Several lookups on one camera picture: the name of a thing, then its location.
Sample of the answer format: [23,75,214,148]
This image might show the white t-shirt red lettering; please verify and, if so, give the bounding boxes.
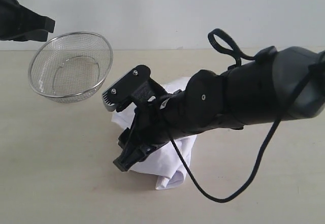
[112,77,197,190]

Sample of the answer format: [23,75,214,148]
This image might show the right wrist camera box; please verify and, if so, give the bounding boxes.
[102,64,168,113]

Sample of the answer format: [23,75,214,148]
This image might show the metal wire mesh basket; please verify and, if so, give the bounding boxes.
[28,31,113,103]

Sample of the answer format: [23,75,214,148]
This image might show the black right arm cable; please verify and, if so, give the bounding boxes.
[152,27,325,203]

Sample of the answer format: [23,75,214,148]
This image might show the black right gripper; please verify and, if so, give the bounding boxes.
[113,99,178,172]

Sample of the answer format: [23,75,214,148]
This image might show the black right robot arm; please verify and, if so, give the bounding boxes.
[114,47,324,172]

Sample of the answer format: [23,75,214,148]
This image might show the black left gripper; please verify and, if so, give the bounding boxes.
[1,0,55,42]

